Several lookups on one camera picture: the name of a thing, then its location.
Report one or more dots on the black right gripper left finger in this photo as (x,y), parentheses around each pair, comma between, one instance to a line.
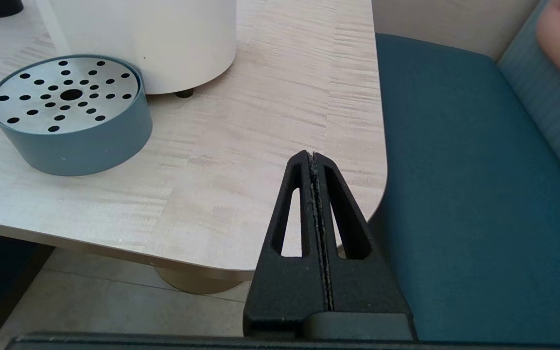
(285,291)

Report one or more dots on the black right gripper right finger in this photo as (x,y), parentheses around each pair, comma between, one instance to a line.
(367,287)

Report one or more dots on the teal bench sofa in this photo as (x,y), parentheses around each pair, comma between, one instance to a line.
(479,194)

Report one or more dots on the round grey perforated drip tray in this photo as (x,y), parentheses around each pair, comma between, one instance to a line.
(71,131)

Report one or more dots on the large tea drink dispenser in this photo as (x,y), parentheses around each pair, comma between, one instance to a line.
(153,43)

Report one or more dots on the beige table pedestal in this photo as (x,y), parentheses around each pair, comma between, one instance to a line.
(197,282)

